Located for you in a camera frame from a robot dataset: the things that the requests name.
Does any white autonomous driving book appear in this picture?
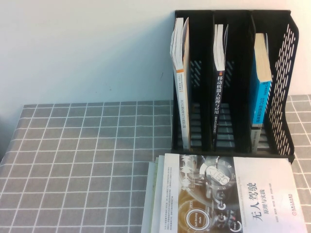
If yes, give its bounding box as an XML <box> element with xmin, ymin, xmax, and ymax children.
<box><xmin>148</xmin><ymin>152</ymin><xmax>309</xmax><ymax>233</ymax></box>

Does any plain white book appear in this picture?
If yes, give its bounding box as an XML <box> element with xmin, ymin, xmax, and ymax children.
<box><xmin>140</xmin><ymin>161</ymin><xmax>156</xmax><ymax>233</ymax></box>

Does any grey checked tablecloth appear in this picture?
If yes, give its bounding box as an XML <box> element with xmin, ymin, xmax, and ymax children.
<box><xmin>0</xmin><ymin>94</ymin><xmax>311</xmax><ymax>233</ymax></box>

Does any dark navy robotics book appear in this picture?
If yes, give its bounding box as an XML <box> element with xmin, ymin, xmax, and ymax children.
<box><xmin>211</xmin><ymin>23</ymin><xmax>229</xmax><ymax>150</ymax></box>

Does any black plastic book stand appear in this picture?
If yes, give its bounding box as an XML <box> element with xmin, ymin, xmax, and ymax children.
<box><xmin>171</xmin><ymin>9</ymin><xmax>296</xmax><ymax>162</ymax></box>

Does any blue grey Billion Dollar book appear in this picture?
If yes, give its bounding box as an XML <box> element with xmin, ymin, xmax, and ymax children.
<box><xmin>249</xmin><ymin>33</ymin><xmax>273</xmax><ymax>152</ymax></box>

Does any white spine orange cover book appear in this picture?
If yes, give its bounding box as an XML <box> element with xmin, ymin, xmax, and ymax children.
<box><xmin>169</xmin><ymin>17</ymin><xmax>191</xmax><ymax>149</ymax></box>

